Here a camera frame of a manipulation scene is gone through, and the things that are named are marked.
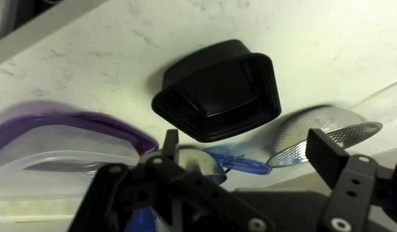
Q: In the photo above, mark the large steel mixing bowl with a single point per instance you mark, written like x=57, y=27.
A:
x=319, y=124

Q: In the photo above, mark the clear glass bowl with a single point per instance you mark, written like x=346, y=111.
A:
x=392, y=111

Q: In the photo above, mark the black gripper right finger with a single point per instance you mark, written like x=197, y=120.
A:
x=351, y=188

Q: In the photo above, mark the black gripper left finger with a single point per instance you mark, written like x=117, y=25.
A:
x=194, y=197

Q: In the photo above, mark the blue plastic utensil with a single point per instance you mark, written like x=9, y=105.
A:
x=245, y=164

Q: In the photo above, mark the black plastic lunchbox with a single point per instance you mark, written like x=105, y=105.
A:
x=219, y=90

